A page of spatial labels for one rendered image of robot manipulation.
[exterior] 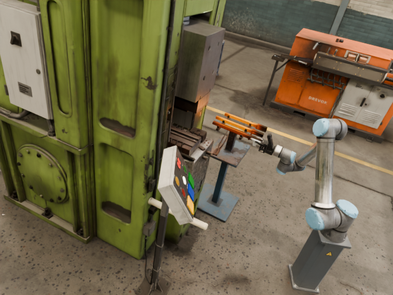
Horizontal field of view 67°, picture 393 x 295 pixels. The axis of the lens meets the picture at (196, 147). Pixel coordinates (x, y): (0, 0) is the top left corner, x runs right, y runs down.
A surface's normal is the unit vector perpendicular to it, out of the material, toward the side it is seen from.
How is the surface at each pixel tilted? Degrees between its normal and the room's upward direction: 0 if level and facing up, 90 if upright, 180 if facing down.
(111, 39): 89
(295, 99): 90
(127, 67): 89
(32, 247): 0
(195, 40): 90
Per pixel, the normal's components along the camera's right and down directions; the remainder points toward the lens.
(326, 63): -0.42, 0.45
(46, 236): 0.16, -0.82
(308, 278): -0.09, 0.54
